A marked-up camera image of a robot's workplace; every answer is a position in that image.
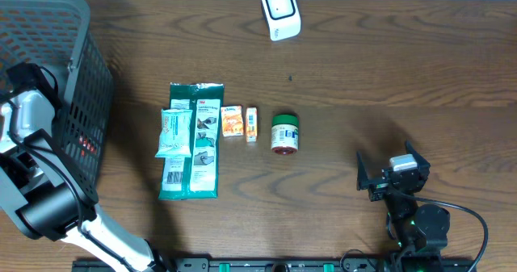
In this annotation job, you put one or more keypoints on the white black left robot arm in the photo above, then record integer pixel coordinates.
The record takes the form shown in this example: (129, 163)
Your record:
(43, 192)

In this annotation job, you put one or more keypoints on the orange Kleenex tissue box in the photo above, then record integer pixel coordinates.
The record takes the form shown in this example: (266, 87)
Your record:
(232, 121)

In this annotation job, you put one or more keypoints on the green lid Knorr jar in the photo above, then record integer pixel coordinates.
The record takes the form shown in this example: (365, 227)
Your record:
(285, 134)

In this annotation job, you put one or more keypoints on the narrow orange tissue box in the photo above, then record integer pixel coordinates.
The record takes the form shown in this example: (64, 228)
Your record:
(251, 124)

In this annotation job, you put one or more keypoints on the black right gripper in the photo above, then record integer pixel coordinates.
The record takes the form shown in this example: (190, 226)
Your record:
(378, 186)

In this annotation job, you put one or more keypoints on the light teal wipes pack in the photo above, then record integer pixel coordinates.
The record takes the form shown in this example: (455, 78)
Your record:
(174, 138)

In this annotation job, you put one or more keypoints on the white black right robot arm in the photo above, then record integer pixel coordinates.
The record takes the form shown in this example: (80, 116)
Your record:
(421, 230)

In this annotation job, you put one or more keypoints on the grey plastic shopping basket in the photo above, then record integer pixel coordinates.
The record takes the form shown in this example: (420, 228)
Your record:
(55, 35)

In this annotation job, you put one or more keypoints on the green 3M gloves pack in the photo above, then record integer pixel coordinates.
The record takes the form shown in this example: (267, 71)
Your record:
(195, 177)

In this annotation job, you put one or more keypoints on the white barcode scanner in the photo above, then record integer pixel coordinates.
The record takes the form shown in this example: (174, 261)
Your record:
(283, 18)

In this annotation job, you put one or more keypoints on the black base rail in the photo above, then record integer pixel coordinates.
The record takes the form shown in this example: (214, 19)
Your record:
(352, 263)

